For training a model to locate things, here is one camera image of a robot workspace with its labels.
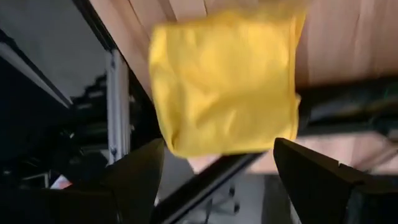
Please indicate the aluminium frame post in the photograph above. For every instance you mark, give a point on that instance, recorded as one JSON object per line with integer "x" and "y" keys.
{"x": 117, "y": 105}

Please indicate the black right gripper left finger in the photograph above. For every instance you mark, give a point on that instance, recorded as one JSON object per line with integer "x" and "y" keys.
{"x": 140, "y": 180}

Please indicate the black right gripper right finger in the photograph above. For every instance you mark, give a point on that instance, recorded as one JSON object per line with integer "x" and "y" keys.
{"x": 314, "y": 183}

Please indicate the yellow microfiber towel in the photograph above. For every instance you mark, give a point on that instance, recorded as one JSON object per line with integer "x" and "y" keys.
{"x": 224, "y": 87}

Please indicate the grey frame rail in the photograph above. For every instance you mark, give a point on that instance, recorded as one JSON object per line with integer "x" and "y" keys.
{"x": 34, "y": 73}

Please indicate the office chair base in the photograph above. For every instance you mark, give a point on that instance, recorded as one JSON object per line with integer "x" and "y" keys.
{"x": 222, "y": 200}

